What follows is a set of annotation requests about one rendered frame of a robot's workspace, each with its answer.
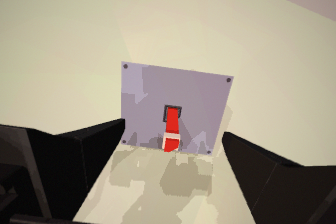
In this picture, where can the red peg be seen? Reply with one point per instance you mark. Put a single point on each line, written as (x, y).
(171, 137)

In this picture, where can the grey sloped panel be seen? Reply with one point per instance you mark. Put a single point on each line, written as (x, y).
(146, 93)

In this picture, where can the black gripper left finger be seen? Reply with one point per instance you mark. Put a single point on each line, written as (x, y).
(63, 168)

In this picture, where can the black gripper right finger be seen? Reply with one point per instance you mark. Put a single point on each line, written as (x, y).
(278, 190)

